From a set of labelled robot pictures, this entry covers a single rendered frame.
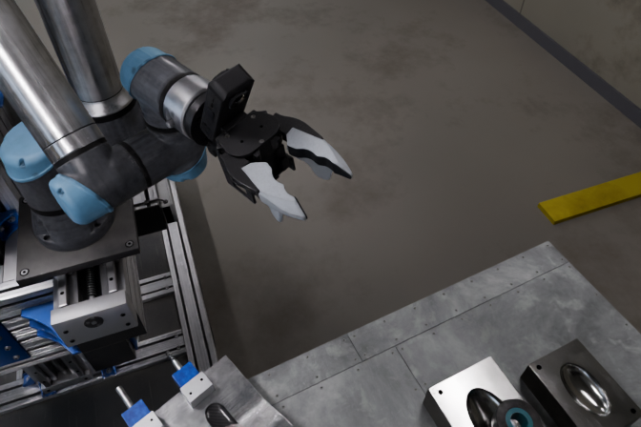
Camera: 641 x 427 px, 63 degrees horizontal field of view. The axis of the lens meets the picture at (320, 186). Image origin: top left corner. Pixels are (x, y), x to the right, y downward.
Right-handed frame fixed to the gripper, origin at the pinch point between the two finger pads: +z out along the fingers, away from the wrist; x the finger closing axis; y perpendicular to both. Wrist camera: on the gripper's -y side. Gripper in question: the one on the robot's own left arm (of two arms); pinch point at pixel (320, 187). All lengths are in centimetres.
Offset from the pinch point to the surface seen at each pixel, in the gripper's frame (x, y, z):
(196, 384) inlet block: 22, 55, -19
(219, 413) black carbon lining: 22, 58, -13
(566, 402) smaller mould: -24, 63, 33
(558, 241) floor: -127, 165, 5
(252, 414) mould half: 18, 57, -8
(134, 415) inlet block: 33, 55, -23
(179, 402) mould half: 26, 57, -19
